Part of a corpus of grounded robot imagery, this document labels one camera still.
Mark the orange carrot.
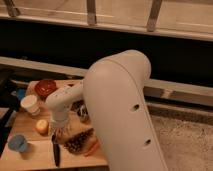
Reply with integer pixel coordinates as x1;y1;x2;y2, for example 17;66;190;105
84;140;100;157

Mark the small glass jar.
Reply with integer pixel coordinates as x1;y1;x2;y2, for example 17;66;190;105
77;105;89;122

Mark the white cup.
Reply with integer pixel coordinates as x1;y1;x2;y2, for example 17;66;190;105
21;95;40;116

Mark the bunch of brown grapes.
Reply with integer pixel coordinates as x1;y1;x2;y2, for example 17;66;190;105
64;128;94;154

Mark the blue cup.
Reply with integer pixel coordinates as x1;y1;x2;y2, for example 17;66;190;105
8;134;28;153

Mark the yellow apple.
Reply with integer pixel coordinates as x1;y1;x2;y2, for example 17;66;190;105
36;119;49;135

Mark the red bowl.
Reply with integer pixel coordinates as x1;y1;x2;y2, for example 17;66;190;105
35;79;57;99

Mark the blue object at table edge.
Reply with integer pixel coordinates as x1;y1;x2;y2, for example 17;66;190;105
15;88;26;100

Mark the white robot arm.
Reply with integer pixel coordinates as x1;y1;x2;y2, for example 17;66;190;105
46;50;168;171

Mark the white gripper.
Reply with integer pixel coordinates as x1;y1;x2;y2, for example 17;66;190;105
50;117;70;137

